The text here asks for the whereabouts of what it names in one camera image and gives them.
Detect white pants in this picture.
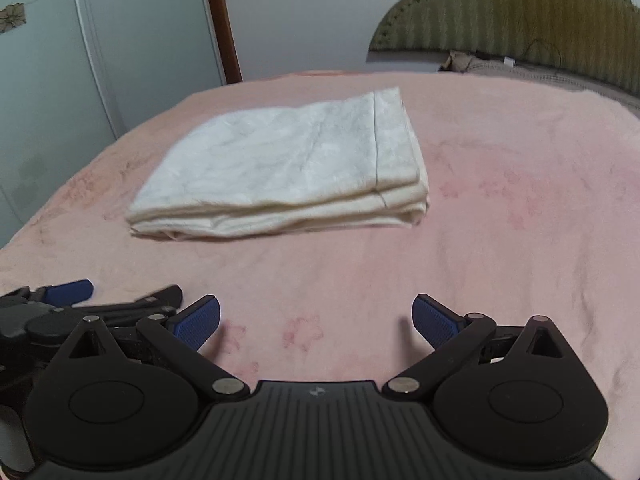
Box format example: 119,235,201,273
127,88,428,240

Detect pink bed blanket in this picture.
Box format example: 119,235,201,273
1,73,639,479

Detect glass wardrobe sliding door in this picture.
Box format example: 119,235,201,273
1,0,226,240

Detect olive padded headboard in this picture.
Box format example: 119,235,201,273
369,0,639,96

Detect brown wooden door frame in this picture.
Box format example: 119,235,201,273
208,0,243,84

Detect black charger cable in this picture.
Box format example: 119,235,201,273
519,38,564,76

